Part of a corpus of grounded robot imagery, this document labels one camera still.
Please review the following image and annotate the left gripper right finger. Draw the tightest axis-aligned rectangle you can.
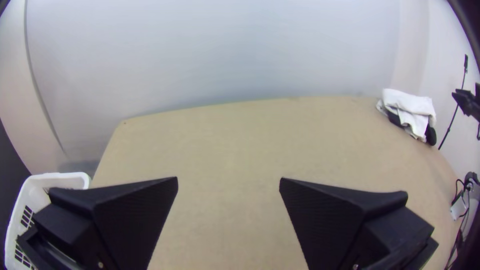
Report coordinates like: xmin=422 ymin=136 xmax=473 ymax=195
xmin=278 ymin=177 xmax=436 ymax=270

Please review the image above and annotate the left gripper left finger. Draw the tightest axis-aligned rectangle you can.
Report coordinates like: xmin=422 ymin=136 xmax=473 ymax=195
xmin=32 ymin=176 xmax=179 ymax=270

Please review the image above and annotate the white laundry basket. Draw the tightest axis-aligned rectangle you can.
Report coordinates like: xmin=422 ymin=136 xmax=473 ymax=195
xmin=4 ymin=171 xmax=91 ymax=270

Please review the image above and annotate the heap of clothes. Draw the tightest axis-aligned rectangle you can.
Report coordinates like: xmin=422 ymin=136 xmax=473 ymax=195
xmin=375 ymin=88 xmax=438 ymax=147

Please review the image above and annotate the black tripod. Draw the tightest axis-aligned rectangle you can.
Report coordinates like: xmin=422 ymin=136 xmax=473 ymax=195
xmin=437 ymin=54 xmax=480 ymax=151

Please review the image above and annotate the black cable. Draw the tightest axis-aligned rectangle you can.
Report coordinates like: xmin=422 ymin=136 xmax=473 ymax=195
xmin=448 ymin=171 xmax=480 ymax=226

